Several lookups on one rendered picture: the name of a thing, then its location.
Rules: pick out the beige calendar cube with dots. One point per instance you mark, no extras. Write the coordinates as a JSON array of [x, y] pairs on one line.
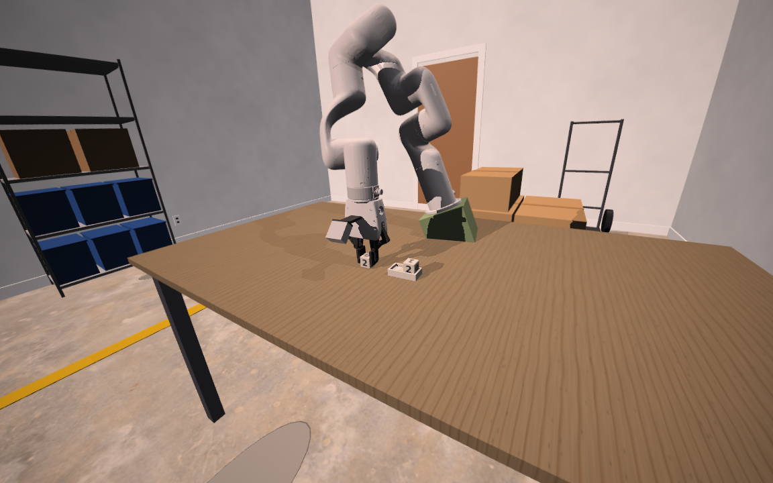
[[411, 265], [365, 261]]

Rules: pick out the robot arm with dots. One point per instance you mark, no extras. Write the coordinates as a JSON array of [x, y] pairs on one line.
[[359, 45]]

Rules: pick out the beige rectangular tray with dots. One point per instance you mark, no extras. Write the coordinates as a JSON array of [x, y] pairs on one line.
[[396, 270]]

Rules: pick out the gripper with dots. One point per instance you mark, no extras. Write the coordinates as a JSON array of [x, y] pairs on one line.
[[372, 225]]

